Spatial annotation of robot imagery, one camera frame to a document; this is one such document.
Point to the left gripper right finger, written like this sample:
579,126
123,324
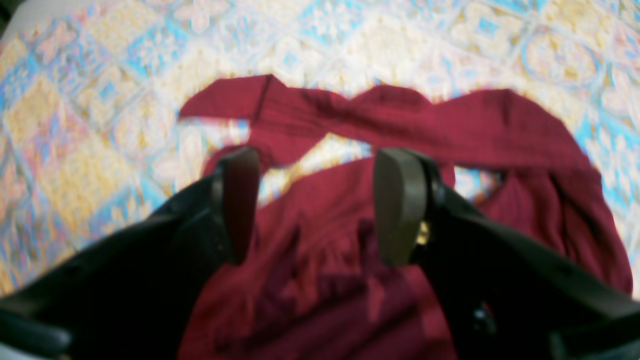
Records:
504,295

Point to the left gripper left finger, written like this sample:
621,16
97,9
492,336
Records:
130,296

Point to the dark red t-shirt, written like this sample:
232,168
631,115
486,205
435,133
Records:
313,286

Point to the patterned tablecloth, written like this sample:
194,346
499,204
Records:
91,89

